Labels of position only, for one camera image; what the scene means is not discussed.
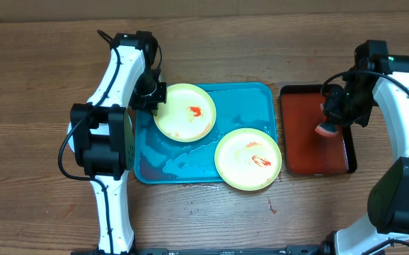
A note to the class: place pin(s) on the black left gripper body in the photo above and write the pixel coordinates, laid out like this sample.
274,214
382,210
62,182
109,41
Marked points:
147,94

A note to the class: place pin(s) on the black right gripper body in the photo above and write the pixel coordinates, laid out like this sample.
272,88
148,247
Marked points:
353,107

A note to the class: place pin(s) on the pink and green sponge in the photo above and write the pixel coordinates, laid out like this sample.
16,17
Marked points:
326,128

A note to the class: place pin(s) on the yellow-green plate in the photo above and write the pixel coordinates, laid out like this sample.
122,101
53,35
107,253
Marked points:
188,114
248,159

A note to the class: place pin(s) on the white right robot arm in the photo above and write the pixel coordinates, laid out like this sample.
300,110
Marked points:
376,79

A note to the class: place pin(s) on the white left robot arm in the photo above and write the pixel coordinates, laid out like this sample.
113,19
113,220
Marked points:
99,147

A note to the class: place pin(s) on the red and black tray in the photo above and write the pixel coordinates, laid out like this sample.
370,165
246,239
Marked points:
308,152

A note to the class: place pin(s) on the teal plastic tray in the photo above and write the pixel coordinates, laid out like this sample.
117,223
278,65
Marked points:
161,160

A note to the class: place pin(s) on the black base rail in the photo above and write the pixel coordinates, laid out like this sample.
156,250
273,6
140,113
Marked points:
225,251

